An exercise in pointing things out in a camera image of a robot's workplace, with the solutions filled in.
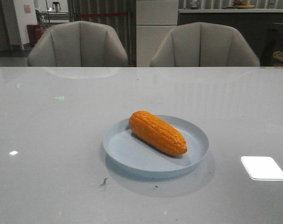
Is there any orange corn cob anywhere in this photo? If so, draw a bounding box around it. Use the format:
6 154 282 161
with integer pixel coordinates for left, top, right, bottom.
129 111 187 156

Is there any light blue round plate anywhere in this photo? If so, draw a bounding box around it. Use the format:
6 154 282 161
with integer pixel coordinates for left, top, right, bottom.
103 115 209 179

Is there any right beige upholstered chair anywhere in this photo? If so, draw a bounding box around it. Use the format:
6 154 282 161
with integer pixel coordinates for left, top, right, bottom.
150 22 260 67

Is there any beige upholstered chair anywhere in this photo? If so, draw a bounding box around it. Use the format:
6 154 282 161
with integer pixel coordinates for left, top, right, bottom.
150 22 260 67
28 21 128 67

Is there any left beige upholstered chair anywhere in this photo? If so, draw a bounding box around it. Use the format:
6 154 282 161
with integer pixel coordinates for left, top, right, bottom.
28 21 128 67

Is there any white cabinet with drawers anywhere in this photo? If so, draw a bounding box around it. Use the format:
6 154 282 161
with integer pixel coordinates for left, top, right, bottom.
136 0 178 67

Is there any red barrier belt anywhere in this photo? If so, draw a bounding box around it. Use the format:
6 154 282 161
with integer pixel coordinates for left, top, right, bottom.
77 12 128 18

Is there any background desk with items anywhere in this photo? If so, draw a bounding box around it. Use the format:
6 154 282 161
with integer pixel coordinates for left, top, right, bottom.
34 0 70 28

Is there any red trash bin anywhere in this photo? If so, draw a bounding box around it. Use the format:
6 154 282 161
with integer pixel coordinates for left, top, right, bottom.
27 24 42 47

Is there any grey counter with white top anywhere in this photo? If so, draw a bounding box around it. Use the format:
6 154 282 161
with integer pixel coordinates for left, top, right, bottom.
177 9 283 59

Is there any fruit bowl on counter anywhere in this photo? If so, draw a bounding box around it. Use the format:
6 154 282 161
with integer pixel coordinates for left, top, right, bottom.
233 0 255 9

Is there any dark wooden chair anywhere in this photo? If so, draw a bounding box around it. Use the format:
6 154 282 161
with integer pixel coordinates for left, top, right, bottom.
260 23 283 67

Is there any pink wall notice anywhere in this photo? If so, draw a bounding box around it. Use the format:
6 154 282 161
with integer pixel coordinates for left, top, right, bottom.
23 5 31 14

